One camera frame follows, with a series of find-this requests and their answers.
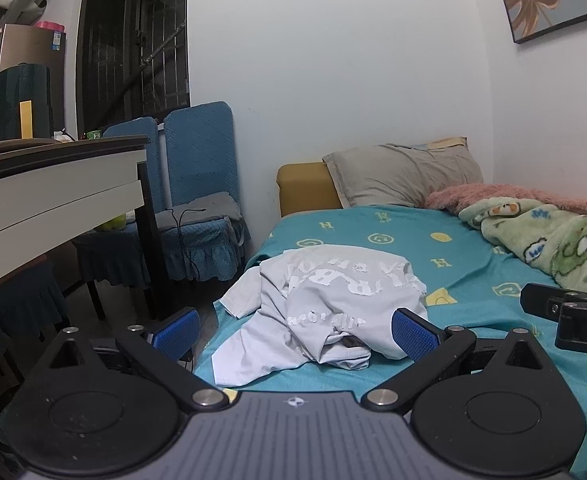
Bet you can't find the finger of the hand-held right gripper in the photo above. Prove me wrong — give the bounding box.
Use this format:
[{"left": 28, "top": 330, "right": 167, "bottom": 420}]
[{"left": 520, "top": 283, "right": 570, "bottom": 319}]

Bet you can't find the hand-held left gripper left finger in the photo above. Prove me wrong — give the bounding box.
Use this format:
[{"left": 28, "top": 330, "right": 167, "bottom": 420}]
[{"left": 48, "top": 308, "right": 229, "bottom": 412}]

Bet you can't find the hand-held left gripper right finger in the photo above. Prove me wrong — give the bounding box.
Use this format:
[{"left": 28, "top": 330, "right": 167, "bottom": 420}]
[{"left": 362, "top": 308, "right": 549, "bottom": 413}]

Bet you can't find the white printed t-shirt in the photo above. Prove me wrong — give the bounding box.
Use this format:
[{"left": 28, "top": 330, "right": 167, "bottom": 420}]
[{"left": 212, "top": 244, "right": 430, "bottom": 387}]

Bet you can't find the green cartoon fleece blanket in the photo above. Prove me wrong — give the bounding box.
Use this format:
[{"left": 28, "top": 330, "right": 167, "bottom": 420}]
[{"left": 458, "top": 197, "right": 587, "bottom": 296}]

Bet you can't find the short blue covered chair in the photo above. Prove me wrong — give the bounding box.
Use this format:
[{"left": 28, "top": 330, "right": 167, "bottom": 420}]
[{"left": 74, "top": 117, "right": 167, "bottom": 321}]

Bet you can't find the pink fluffy blanket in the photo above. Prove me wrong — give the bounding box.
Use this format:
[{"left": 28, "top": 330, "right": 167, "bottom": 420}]
[{"left": 425, "top": 183, "right": 587, "bottom": 223}]

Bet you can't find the teal patterned bed sheet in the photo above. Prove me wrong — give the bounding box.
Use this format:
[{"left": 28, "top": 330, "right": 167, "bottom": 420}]
[{"left": 194, "top": 205, "right": 587, "bottom": 480}]

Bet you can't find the grey cloth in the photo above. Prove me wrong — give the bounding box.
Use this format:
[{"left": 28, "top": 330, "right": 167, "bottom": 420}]
[{"left": 181, "top": 192, "right": 244, "bottom": 223}]

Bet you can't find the beige pillow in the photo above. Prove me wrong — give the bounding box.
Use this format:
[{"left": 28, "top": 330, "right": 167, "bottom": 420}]
[{"left": 322, "top": 136, "right": 484, "bottom": 209}]

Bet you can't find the dark blue covered stool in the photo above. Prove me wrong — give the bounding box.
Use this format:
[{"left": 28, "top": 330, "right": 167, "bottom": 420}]
[{"left": 0, "top": 260, "right": 70, "bottom": 378}]

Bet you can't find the tall blue covered chair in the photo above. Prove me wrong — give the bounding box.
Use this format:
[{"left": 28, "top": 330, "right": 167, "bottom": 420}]
[{"left": 162, "top": 101, "right": 252, "bottom": 282}]

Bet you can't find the white desk with dark top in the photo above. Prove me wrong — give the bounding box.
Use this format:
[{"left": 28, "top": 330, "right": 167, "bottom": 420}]
[{"left": 0, "top": 135, "right": 169, "bottom": 321}]

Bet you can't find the dark barred window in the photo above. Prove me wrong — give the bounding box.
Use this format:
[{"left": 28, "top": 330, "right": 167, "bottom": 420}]
[{"left": 76, "top": 0, "right": 190, "bottom": 136}]

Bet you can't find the black cable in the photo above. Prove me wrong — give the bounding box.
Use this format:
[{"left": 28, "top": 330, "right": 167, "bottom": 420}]
[{"left": 170, "top": 206, "right": 209, "bottom": 282}]

